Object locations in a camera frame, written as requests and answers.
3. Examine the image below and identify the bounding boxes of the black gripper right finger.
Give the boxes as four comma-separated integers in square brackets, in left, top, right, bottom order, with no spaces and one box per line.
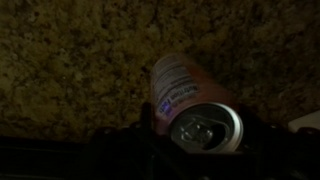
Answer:
[237,105,268,135]

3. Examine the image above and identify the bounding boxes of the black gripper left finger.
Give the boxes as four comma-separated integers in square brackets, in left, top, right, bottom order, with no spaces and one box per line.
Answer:
[139,101,156,135]

